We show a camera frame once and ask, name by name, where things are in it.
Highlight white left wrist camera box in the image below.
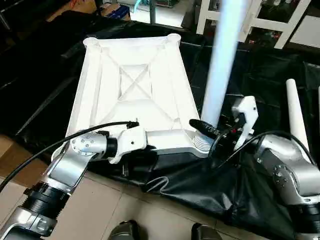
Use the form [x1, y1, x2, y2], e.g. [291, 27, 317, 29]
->
[108, 124, 147, 165]

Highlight brown cardboard sheet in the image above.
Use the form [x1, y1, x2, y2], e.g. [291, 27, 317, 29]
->
[0, 134, 52, 187]

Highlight black mat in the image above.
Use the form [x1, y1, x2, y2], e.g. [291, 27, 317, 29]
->
[0, 9, 320, 240]

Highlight white glass door cabinet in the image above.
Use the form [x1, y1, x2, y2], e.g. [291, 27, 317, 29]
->
[196, 0, 312, 50]

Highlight grey metal pole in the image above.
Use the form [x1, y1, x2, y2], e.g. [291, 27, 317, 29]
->
[149, 0, 157, 25]

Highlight dark left robot foot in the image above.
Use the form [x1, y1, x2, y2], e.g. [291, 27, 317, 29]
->
[108, 219, 141, 240]

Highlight white plastic table top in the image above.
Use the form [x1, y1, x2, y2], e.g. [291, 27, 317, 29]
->
[65, 33, 210, 160]

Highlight blue printed package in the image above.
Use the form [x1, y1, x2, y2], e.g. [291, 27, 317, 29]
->
[99, 2, 131, 21]

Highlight white drawer unit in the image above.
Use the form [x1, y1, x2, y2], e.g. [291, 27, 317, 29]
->
[289, 14, 320, 49]

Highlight light brown wooden shelf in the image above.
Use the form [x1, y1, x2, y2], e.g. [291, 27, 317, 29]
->
[46, 0, 98, 23]

